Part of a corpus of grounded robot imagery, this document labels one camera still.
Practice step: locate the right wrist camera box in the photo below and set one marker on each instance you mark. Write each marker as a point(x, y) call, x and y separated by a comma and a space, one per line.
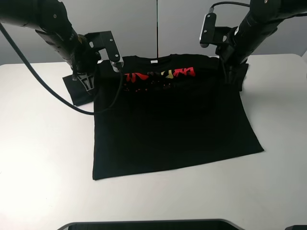
point(208, 30)

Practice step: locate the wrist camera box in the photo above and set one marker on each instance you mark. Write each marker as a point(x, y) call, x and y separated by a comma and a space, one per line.
point(105, 41)
point(208, 30)

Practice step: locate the dark corner robot part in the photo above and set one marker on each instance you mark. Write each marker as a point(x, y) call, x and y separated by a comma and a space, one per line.
point(297, 227)

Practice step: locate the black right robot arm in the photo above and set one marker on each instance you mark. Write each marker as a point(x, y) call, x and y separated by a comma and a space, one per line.
point(261, 21)

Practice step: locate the black printed t-shirt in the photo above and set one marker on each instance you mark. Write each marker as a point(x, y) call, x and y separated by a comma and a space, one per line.
point(165, 114)

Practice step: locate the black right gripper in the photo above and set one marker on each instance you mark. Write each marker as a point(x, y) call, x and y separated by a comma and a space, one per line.
point(228, 51)

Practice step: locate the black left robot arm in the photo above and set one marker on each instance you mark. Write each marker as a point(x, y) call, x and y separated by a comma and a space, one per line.
point(50, 21)

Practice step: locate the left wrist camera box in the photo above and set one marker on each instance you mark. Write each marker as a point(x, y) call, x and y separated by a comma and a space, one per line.
point(105, 41)

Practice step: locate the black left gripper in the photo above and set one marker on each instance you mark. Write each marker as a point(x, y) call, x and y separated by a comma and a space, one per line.
point(83, 62)

